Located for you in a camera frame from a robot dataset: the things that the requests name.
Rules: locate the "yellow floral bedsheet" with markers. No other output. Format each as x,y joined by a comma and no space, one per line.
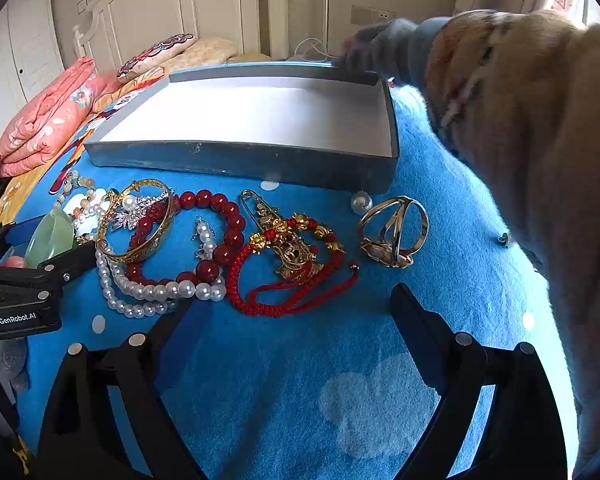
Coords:
10,195

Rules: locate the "green jade bangle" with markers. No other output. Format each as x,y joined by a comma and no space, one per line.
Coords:
50,235

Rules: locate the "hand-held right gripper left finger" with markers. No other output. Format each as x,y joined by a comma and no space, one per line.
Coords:
165,330

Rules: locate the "white wardrobe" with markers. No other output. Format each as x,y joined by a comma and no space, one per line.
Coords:
20,50

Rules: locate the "small pearl silver earring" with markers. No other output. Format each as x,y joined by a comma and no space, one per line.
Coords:
207,234

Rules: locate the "grey shallow cardboard box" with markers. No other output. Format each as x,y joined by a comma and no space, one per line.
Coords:
240,115

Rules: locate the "small dark stud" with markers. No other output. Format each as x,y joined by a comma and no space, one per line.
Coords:
503,239

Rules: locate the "gold bangle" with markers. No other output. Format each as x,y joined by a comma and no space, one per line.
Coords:
122,256

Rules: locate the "pink folded quilt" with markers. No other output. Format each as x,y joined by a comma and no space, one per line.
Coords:
45,115

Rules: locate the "white slim pole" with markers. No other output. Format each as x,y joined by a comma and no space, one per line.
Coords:
326,5

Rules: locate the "blue cartoon bedsheet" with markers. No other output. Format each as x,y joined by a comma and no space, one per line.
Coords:
280,385

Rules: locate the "wall socket plate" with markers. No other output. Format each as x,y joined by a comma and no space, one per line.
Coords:
372,13

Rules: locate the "silver flower brooch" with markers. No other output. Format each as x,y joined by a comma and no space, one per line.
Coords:
130,203

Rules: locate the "pale yellow pillow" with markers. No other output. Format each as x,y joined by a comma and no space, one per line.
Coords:
210,50

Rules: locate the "another person's forearm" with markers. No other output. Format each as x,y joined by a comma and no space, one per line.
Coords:
530,135

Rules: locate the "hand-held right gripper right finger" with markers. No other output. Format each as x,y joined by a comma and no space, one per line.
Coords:
415,320

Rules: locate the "embroidered round-pattern pillow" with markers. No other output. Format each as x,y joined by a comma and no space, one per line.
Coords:
155,55

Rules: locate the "white wooden headboard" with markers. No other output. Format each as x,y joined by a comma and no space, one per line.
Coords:
155,5

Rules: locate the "single pearl stud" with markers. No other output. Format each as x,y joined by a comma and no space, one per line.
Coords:
361,202

